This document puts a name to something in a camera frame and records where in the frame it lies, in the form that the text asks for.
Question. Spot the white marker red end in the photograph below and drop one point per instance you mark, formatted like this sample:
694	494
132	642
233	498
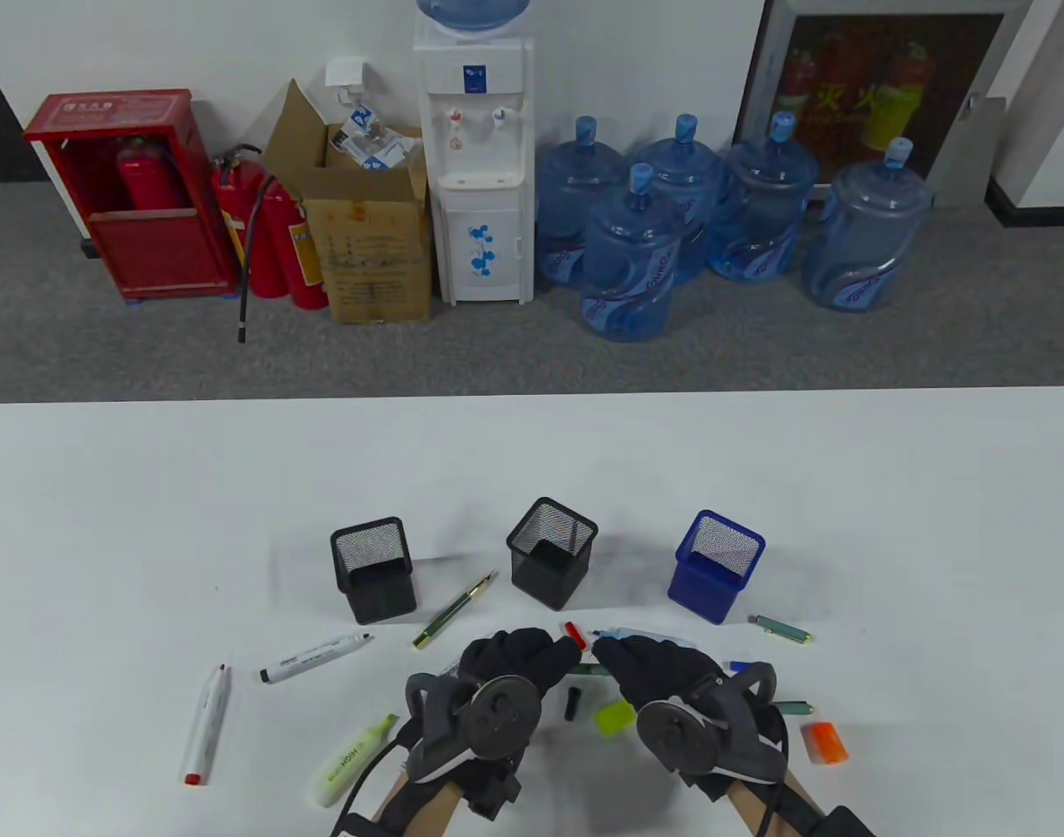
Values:
208	724

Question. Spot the white marker black end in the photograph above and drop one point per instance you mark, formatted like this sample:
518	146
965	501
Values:
310	660

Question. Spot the red extinguisher yellow label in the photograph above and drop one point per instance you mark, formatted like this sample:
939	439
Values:
305	253

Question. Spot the grey tracking controller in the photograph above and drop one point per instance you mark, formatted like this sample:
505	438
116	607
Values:
671	737
497	719

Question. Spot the red pen cap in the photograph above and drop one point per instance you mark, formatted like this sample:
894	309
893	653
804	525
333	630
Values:
572	635

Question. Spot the red fire extinguisher cabinet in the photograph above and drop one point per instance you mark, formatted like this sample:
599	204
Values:
148	253

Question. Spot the blue pen cap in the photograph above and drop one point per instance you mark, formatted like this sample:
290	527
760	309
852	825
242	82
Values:
737	666

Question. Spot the yellow-green highlighter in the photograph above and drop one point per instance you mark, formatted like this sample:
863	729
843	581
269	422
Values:
344	767

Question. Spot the pale blue highlighter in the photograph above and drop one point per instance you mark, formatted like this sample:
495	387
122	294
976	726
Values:
632	632

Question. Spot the person's left hand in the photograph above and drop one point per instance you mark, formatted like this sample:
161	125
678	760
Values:
519	654

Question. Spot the yellow-green pen cap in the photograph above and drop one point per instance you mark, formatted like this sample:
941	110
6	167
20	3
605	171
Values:
615	719

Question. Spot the teal gold-clip pen cap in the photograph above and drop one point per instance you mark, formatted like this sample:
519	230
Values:
780	628
798	707

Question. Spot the white wall box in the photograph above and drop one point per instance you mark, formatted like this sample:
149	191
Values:
347	71

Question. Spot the white blue packets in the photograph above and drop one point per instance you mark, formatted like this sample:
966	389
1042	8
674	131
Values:
375	144

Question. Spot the blue water jug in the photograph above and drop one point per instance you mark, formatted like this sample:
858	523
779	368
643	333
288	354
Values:
571	187
863	235
628	261
685	166
763	209

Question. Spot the black mesh pen holder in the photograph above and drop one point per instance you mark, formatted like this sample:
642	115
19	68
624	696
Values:
541	588
384	602

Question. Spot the person's left forearm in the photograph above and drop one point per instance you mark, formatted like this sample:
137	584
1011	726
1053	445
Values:
427	811

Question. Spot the person's right forearm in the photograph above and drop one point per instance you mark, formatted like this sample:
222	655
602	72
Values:
754	811

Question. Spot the red fire extinguisher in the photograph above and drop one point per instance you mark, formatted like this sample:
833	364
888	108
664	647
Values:
153	179
228	196

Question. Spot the grey metal panel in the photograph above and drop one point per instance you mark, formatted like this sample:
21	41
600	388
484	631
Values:
968	166

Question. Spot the blue mesh pen holder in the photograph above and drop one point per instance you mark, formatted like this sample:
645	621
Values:
702	597

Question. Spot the brown cardboard box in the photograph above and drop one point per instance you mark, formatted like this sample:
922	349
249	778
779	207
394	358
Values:
375	253

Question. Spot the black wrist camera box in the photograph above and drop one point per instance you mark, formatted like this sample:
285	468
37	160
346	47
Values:
358	828
833	826

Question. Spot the white water dispenser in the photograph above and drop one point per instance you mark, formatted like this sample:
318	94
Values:
484	235

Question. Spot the orange pen cap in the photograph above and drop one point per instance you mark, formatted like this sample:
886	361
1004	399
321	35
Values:
824	743

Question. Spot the black pen cap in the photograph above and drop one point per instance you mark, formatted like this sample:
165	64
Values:
572	704

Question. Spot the person's right hand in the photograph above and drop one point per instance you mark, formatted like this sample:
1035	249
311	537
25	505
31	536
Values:
654	667

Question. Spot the blue dispenser water bottle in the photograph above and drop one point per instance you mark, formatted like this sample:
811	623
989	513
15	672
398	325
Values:
471	13

